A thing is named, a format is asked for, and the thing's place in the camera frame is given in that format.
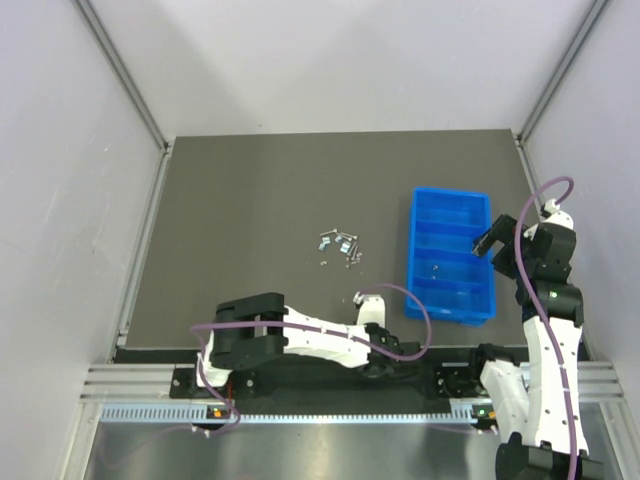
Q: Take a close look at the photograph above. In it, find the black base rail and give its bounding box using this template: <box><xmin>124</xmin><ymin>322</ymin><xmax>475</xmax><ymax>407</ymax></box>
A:
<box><xmin>169</xmin><ymin>347</ymin><xmax>506</xmax><ymax>404</ymax></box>

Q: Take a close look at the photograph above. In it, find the grey slotted cable duct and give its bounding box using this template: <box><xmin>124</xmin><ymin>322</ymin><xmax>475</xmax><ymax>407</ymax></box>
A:
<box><xmin>100</xmin><ymin>399</ymin><xmax>493</xmax><ymax>425</ymax></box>

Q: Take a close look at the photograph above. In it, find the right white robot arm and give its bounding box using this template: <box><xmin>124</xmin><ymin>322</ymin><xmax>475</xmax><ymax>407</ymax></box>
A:
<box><xmin>470</xmin><ymin>204</ymin><xmax>605</xmax><ymax>479</ymax></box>

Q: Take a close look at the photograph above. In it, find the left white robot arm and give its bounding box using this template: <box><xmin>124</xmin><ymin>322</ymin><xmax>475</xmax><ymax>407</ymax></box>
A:
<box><xmin>192</xmin><ymin>292</ymin><xmax>428</xmax><ymax>388</ymax></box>

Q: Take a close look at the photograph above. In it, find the aluminium frame post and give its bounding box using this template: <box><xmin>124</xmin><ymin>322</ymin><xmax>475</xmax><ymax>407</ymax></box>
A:
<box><xmin>72</xmin><ymin>0</ymin><xmax>174</xmax><ymax>151</ymax></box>
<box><xmin>519</xmin><ymin>0</ymin><xmax>614</xmax><ymax>139</ymax></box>

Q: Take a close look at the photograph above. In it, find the right aluminium frame post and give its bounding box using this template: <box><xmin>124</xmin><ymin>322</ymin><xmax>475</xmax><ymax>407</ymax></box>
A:
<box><xmin>519</xmin><ymin>0</ymin><xmax>614</xmax><ymax>139</ymax></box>

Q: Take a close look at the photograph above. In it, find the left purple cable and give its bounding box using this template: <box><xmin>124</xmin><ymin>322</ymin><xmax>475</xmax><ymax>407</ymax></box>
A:
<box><xmin>94</xmin><ymin>283</ymin><xmax>434</xmax><ymax>471</ymax></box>

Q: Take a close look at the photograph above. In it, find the left aluminium frame post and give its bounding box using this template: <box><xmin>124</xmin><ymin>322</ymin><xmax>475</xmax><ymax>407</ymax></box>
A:
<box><xmin>72</xmin><ymin>0</ymin><xmax>174</xmax><ymax>151</ymax></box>

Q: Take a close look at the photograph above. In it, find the blue compartment bin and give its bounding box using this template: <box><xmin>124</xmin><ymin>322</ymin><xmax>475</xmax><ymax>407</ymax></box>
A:
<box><xmin>404</xmin><ymin>187</ymin><xmax>496</xmax><ymax>327</ymax></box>

